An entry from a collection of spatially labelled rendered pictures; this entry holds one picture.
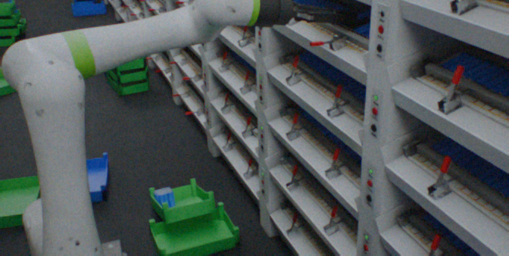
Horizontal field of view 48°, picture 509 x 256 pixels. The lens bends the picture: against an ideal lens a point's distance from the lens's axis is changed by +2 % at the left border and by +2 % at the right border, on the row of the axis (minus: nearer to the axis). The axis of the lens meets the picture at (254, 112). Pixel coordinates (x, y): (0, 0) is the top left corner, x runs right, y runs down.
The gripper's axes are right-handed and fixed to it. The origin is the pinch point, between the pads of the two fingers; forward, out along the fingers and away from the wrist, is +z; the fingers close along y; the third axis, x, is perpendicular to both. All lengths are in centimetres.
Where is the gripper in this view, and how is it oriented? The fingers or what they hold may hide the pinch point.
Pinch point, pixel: (341, 16)
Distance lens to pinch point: 153.4
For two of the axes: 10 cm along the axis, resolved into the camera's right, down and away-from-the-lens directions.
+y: -3.8, -3.8, 8.5
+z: 9.1, 0.2, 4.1
